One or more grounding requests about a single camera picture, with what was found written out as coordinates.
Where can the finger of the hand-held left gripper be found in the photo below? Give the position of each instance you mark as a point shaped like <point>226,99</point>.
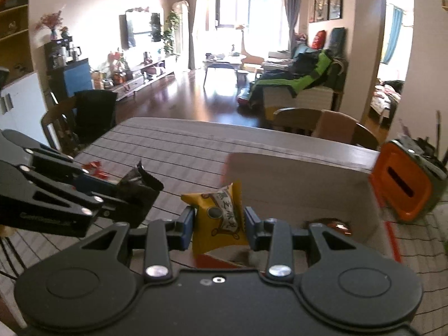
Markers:
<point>52,206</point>
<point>96,183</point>

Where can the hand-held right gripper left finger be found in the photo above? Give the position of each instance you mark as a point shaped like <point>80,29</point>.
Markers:
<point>185,229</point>

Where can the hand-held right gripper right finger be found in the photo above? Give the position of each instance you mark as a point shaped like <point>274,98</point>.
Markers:
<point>252,229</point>

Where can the large red chip packet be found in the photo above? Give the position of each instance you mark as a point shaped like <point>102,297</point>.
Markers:
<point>94,165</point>

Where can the yellow snack packet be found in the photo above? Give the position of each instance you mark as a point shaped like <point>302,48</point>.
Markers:
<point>217,224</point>

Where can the black snack packet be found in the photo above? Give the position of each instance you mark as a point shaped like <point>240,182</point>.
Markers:
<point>138,192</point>

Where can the orange cardboard box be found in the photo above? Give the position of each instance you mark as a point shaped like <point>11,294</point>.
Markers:
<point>297,189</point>

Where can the dark red snack packet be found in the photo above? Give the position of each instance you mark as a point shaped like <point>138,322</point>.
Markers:
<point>329,225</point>

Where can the dark cloth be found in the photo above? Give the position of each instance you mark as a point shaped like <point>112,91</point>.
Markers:
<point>96,115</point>

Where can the black chair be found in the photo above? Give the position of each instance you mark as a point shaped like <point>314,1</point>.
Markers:
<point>59,122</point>

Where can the checked tablecloth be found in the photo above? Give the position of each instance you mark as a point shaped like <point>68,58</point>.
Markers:
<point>175,154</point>

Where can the white cabinet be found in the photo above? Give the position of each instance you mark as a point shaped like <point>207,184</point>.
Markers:
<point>21,112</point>

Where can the blue cabinet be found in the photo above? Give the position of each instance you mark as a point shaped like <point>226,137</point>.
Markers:
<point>77,77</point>

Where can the wooden chair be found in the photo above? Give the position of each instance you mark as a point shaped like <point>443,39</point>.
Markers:
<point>290,120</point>

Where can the television cabinet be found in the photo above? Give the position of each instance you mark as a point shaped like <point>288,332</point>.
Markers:
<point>147,71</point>

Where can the pink cloth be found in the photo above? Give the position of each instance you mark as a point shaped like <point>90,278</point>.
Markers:
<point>334,126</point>

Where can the orange green tissue box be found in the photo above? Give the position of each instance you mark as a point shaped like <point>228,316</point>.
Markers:
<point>395,182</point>

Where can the small stool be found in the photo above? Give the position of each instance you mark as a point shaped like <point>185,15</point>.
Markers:
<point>242,76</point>

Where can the green black jacket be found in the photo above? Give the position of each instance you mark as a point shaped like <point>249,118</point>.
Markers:
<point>301,77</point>

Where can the television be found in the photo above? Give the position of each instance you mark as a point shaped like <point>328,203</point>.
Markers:
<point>140,29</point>

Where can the wooden shelf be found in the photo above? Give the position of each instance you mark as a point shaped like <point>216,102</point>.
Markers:
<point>15,42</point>

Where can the pink flower vase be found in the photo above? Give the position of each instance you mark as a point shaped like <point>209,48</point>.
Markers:
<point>52,24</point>

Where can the coffee table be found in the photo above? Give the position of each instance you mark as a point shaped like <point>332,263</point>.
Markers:
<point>224,63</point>

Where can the green house plant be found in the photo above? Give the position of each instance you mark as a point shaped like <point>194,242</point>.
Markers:
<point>170,31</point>

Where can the sofa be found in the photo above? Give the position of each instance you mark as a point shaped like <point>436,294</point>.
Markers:
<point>336,73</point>

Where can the white standing air conditioner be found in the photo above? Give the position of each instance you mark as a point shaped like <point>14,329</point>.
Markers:
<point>182,28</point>

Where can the wooden giraffe figure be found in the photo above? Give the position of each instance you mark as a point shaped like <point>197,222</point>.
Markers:
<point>245,45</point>

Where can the grey curtain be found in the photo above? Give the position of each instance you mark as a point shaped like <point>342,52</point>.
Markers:
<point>291,17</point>
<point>192,24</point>

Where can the bed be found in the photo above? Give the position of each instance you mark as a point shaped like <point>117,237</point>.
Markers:
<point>386,94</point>

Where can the red cushion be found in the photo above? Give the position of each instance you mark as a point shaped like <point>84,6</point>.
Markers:
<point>319,40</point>

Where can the blue cushion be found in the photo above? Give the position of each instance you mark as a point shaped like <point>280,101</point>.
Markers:
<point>337,38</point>

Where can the black brush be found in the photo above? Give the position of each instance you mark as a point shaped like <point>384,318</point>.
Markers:
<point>438,133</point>

